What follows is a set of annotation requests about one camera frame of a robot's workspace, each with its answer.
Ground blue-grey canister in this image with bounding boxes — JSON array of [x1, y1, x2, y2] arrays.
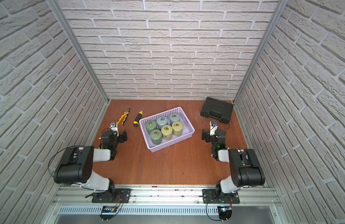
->
[[156, 116, 168, 130], [169, 113, 180, 125]]

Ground dark green canister back left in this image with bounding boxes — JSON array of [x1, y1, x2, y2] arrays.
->
[[145, 120, 157, 134]]

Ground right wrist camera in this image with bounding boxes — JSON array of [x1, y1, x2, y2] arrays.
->
[[210, 121, 218, 132]]

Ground blue-grey canister back middle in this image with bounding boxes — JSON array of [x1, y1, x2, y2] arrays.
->
[[156, 116, 168, 130]]

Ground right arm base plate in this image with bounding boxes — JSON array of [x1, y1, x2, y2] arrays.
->
[[202, 189, 240, 204]]

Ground yellow-green canister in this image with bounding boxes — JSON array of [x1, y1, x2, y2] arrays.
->
[[171, 121, 184, 136], [161, 125, 173, 141]]

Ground right controller board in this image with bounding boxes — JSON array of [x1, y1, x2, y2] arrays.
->
[[217, 206, 232, 222]]

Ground blue-grey canister back right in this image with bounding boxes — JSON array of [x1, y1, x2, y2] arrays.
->
[[169, 113, 180, 125]]

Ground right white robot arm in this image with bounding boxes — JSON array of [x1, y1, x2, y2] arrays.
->
[[201, 129, 265, 196]]

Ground lavender plastic basket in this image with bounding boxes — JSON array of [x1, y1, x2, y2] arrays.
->
[[139, 107, 195, 152]]

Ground right aluminium corner post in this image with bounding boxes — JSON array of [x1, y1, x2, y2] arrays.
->
[[233, 0, 288, 105]]

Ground aluminium corner post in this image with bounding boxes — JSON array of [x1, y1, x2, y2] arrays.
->
[[47, 0, 110, 104], [233, 0, 288, 105]]

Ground left aluminium corner post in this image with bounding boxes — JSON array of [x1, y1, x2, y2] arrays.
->
[[47, 0, 110, 104]]

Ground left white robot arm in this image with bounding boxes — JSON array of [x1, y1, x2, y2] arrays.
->
[[49, 129, 127, 194]]

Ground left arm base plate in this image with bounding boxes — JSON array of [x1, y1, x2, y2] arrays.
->
[[92, 189, 132, 203]]

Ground left controller board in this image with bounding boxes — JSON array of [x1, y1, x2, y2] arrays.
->
[[99, 206, 119, 221]]

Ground black plastic tool case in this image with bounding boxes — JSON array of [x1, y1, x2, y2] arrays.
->
[[200, 97, 234, 124]]

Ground yellow black pliers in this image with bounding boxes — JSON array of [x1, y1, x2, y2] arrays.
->
[[117, 108, 130, 125]]

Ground controller board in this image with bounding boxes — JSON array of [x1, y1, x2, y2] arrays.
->
[[99, 206, 119, 221], [217, 206, 232, 222]]

